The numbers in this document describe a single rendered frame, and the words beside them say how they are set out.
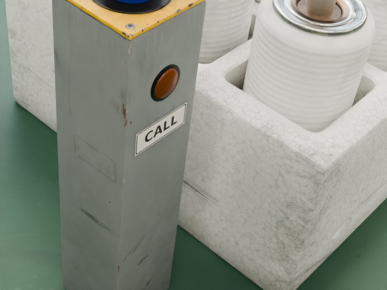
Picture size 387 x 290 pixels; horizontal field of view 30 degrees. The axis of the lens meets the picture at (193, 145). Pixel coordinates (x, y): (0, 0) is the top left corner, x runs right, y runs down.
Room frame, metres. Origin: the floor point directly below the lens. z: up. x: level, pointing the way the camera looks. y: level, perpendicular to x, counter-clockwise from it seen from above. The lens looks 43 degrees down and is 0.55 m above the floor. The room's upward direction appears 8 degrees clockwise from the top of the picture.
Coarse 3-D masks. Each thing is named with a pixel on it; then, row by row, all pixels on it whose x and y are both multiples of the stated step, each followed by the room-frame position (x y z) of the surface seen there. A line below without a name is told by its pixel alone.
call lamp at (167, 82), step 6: (168, 72) 0.37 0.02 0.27; (174, 72) 0.37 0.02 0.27; (162, 78) 0.36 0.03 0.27; (168, 78) 0.36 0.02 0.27; (174, 78) 0.37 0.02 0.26; (156, 84) 0.36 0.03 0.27; (162, 84) 0.36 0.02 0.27; (168, 84) 0.36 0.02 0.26; (174, 84) 0.37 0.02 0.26; (156, 90) 0.36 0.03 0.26; (162, 90) 0.36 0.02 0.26; (168, 90) 0.37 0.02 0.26; (156, 96) 0.36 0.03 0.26; (162, 96) 0.36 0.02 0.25
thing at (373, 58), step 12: (372, 0) 0.55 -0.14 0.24; (384, 0) 0.55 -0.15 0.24; (372, 12) 0.55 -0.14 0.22; (384, 12) 0.55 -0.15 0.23; (384, 24) 0.55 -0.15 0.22; (384, 36) 0.55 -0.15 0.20; (372, 48) 0.55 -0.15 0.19; (384, 48) 0.55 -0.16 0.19; (372, 60) 0.55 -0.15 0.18; (384, 60) 0.55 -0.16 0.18
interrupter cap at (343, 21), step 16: (272, 0) 0.50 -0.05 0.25; (288, 0) 0.50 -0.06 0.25; (304, 0) 0.51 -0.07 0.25; (336, 0) 0.52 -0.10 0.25; (352, 0) 0.52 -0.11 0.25; (288, 16) 0.48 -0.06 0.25; (304, 16) 0.48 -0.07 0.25; (336, 16) 0.49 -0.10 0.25; (352, 16) 0.49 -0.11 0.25; (320, 32) 0.46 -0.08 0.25; (336, 32) 0.47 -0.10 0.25; (352, 32) 0.47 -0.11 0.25
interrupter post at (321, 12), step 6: (312, 0) 0.49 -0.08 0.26; (318, 0) 0.49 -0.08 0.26; (324, 0) 0.49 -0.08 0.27; (330, 0) 0.49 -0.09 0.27; (306, 6) 0.50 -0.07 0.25; (312, 6) 0.49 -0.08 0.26; (318, 6) 0.49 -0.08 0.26; (324, 6) 0.49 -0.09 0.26; (330, 6) 0.49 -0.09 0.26; (312, 12) 0.49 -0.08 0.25; (318, 12) 0.49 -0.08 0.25; (324, 12) 0.49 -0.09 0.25; (330, 12) 0.49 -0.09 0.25
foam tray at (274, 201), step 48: (48, 0) 0.58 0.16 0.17; (48, 48) 0.58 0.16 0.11; (240, 48) 0.53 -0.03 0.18; (48, 96) 0.59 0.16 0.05; (240, 96) 0.47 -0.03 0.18; (384, 96) 0.49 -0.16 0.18; (192, 144) 0.47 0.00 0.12; (240, 144) 0.44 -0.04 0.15; (288, 144) 0.42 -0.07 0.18; (336, 144) 0.42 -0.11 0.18; (384, 144) 0.49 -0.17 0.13; (192, 192) 0.46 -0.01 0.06; (240, 192) 0.43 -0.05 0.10; (288, 192) 0.41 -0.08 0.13; (336, 192) 0.43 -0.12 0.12; (384, 192) 0.53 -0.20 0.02; (240, 240) 0.43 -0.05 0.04; (288, 240) 0.40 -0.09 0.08; (336, 240) 0.46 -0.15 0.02; (288, 288) 0.40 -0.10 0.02
